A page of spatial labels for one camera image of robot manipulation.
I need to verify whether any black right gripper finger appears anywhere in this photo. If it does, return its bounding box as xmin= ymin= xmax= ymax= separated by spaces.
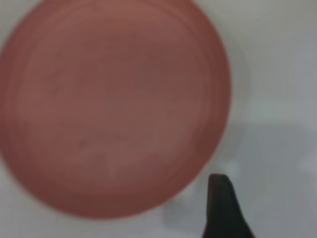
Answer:
xmin=202 ymin=173 xmax=257 ymax=238

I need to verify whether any pink round plate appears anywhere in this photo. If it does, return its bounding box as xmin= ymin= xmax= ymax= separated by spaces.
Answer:
xmin=0 ymin=0 xmax=233 ymax=220

